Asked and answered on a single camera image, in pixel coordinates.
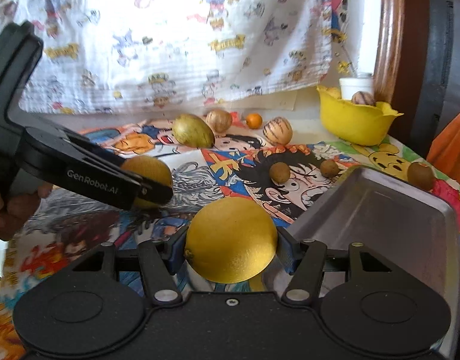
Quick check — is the yellow orange mango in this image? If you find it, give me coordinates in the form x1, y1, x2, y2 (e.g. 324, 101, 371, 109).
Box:
121, 156, 173, 209

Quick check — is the round yellow lemon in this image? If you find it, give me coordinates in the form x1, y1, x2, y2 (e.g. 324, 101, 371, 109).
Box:
184, 197, 278, 284

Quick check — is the small orange tangerine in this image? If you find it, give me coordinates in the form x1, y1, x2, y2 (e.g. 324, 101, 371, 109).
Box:
245, 113, 263, 129

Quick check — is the striped pepino melon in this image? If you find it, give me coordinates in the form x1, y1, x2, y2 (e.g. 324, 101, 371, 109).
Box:
262, 116, 293, 146

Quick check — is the person's left hand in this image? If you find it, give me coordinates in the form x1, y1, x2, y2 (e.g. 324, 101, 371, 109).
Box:
0, 183, 53, 242

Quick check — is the green yellow mango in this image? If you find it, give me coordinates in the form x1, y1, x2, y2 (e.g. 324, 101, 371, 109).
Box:
172, 114, 215, 149

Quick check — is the cartoon drawing table mat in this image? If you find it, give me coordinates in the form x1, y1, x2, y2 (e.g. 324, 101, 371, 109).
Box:
0, 120, 450, 359

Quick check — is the metal tray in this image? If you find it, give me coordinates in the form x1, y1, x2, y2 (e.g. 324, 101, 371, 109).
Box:
263, 164, 460, 357

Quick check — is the cartoon print white cloth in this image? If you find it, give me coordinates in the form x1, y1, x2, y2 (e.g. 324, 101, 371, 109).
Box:
0, 0, 347, 115

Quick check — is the yellow plastic bowl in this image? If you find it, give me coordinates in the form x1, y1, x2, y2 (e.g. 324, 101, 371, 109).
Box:
316, 85, 402, 146

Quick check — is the white foam cup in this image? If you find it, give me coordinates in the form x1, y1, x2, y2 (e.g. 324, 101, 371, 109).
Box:
339, 76, 374, 100

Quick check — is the glass jar with flowers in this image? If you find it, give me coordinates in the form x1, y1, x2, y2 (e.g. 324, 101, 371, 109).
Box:
356, 72, 373, 80

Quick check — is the wooden door frame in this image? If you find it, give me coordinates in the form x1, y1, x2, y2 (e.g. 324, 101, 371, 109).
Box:
372, 0, 430, 104

